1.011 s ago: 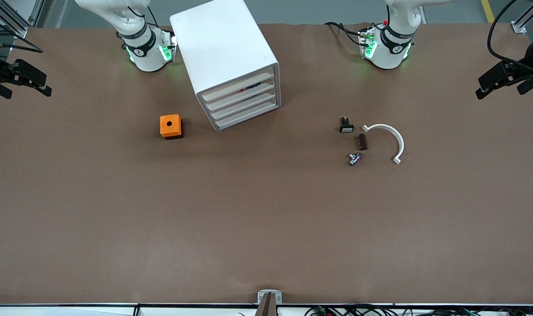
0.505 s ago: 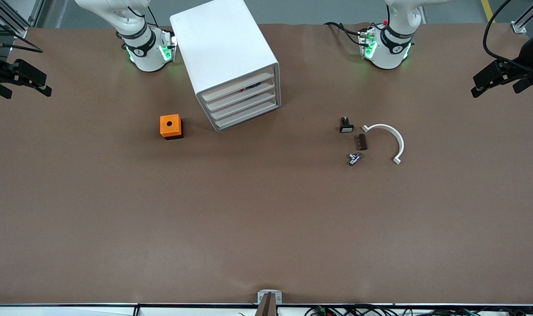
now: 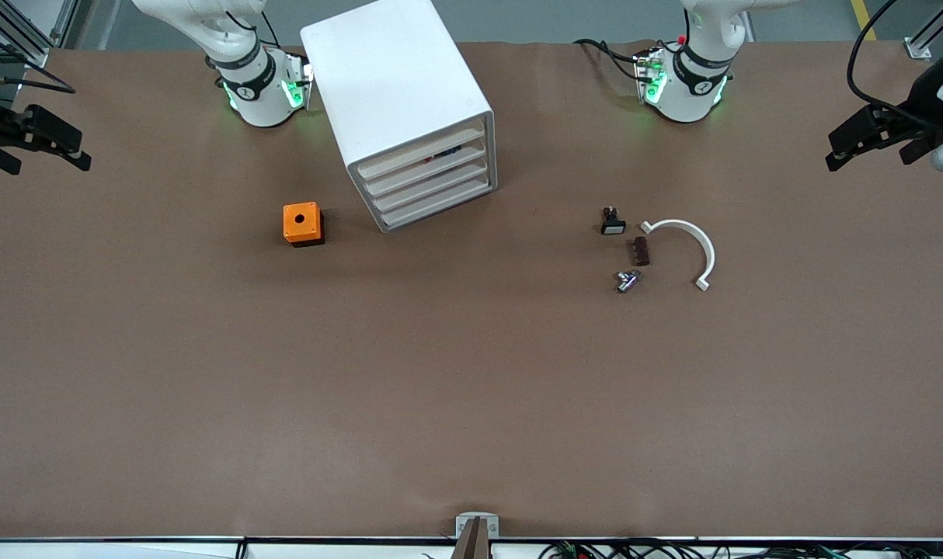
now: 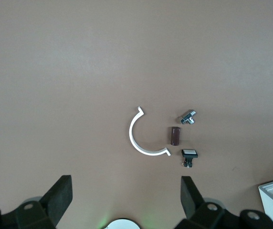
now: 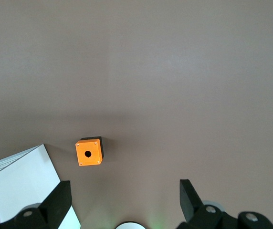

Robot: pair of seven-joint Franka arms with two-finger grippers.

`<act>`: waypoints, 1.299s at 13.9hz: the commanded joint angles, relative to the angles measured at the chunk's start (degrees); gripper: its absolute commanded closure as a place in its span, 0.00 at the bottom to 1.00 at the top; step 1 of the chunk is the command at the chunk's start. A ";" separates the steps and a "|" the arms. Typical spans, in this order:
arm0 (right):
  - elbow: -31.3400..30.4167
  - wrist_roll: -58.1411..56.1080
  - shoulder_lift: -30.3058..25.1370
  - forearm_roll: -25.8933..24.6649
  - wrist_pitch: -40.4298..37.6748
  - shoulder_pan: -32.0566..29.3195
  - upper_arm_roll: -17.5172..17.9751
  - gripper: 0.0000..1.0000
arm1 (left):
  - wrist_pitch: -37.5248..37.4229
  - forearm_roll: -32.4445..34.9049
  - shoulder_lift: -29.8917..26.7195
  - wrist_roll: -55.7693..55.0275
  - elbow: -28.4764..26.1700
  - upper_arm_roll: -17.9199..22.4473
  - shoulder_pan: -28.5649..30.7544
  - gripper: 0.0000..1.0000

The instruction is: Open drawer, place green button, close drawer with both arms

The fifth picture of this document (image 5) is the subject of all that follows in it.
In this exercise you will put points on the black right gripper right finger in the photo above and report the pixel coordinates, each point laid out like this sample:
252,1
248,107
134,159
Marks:
193,210

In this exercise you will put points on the white drawer cabinet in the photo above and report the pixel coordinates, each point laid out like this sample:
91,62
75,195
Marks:
19,179

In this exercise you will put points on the brown table mat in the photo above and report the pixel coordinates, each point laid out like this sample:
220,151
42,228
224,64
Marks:
174,95

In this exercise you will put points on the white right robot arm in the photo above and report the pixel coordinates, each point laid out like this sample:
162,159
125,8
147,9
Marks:
131,226

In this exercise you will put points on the orange button enclosure box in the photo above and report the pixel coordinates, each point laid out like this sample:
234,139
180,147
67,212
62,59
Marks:
88,153

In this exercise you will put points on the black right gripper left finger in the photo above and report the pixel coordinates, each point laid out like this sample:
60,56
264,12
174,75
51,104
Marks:
53,207

